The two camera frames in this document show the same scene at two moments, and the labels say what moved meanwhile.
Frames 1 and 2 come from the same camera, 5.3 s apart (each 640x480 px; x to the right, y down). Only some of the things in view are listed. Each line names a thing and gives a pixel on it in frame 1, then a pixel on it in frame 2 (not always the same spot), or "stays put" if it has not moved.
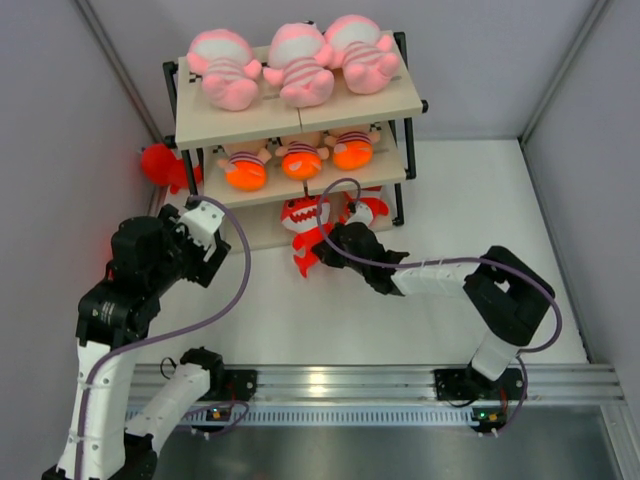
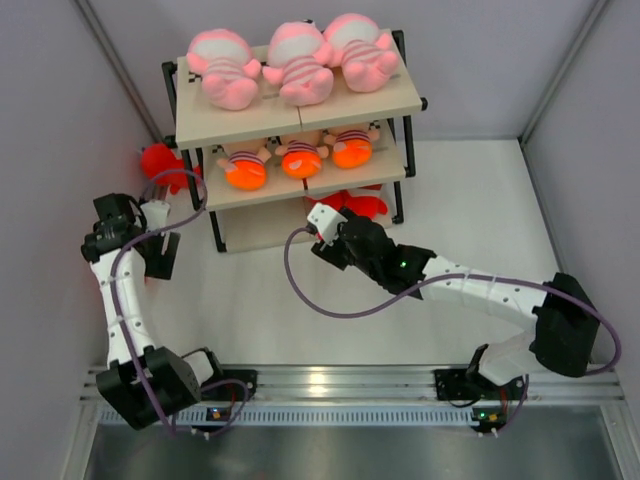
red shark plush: [308, 218] → [340, 200]
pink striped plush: [224, 59] stays put
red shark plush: [370, 197] stays put
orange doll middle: [302, 160] stays put
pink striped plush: [297, 53] stays put
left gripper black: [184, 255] → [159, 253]
